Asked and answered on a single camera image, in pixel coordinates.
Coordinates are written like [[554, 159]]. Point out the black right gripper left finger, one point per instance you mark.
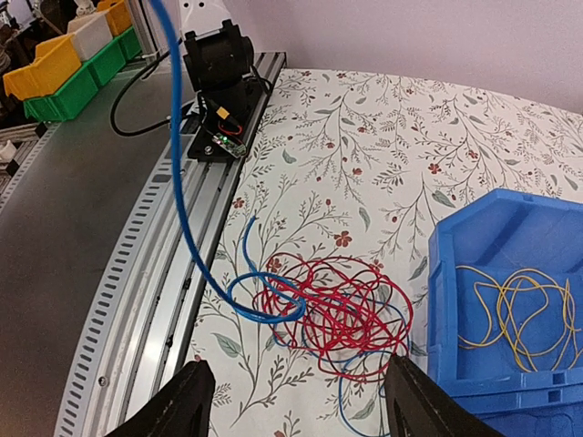
[[181, 408]]

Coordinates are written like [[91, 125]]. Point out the white storage box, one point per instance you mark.
[[90, 33]]

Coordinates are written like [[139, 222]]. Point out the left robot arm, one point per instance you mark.
[[218, 56]]

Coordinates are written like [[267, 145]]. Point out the aluminium front rail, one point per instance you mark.
[[138, 331]]

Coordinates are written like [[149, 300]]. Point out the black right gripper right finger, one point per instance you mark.
[[417, 406]]

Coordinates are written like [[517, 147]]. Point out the green storage bin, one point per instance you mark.
[[72, 97]]

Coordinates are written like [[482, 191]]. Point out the floral tablecloth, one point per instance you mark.
[[361, 165]]

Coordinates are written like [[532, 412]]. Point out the yellow storage bin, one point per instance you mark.
[[56, 60]]

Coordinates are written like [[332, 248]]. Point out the blue plastic bin far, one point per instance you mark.
[[504, 332]]

